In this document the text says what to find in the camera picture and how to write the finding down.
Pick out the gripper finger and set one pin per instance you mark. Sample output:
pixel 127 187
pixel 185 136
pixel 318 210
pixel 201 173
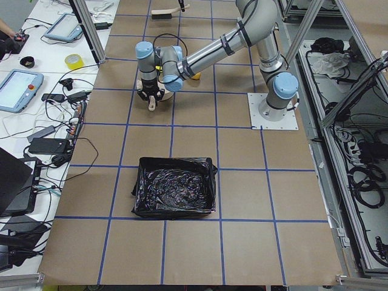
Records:
pixel 158 99
pixel 140 97
pixel 182 5

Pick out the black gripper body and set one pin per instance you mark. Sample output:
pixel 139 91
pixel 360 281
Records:
pixel 148 85

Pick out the beige plastic dustpan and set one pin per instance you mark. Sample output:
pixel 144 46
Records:
pixel 151 101

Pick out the beige hand brush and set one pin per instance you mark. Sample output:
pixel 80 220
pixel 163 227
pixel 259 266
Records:
pixel 167 13

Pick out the yellow potato toy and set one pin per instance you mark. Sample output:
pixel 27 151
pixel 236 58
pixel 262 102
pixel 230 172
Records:
pixel 197 76

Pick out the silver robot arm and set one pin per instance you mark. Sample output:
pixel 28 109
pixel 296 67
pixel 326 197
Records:
pixel 166 68

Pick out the pink bin with black bag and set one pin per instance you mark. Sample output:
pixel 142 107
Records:
pixel 172 188

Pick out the yellow tape roll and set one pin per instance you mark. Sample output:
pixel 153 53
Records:
pixel 74 61

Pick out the blue teach pendant far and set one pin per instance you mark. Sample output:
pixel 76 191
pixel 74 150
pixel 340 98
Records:
pixel 65 29

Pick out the blue teach pendant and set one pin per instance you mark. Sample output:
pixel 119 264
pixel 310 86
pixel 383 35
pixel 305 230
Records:
pixel 18 88
pixel 65 29

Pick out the black power adapter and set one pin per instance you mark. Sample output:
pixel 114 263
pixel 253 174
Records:
pixel 48 146

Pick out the black small bowl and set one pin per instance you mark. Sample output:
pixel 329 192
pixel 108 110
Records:
pixel 27 62

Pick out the blue teach pendant near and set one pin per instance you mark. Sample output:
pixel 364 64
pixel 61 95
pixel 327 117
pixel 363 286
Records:
pixel 18 88

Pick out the black laptop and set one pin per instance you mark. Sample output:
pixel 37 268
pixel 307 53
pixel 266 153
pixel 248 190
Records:
pixel 19 184

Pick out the aluminium frame post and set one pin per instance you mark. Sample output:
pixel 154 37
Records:
pixel 80 9

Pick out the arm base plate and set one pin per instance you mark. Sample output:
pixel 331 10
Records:
pixel 263 117

